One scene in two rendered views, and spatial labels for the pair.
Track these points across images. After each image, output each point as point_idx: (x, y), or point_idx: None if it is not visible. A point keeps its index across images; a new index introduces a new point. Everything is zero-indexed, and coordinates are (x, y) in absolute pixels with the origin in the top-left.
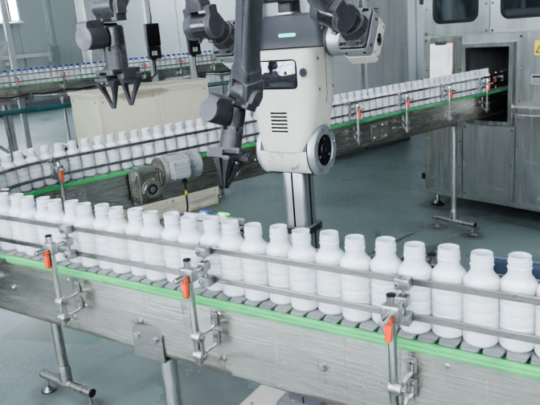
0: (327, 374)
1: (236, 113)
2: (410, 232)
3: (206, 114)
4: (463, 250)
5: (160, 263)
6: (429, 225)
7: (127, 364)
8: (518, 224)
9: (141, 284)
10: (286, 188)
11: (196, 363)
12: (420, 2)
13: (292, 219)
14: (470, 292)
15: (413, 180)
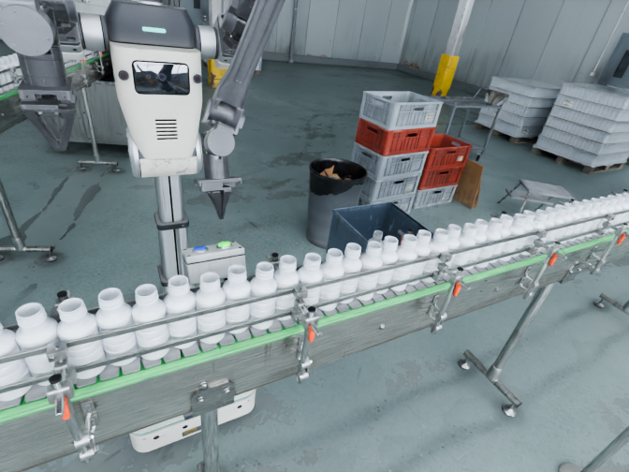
0: (383, 330)
1: None
2: (64, 178)
3: (221, 148)
4: (121, 184)
5: (225, 322)
6: (74, 169)
7: None
8: None
9: (208, 353)
10: (163, 190)
11: (299, 383)
12: None
13: (170, 216)
14: (470, 249)
15: (15, 128)
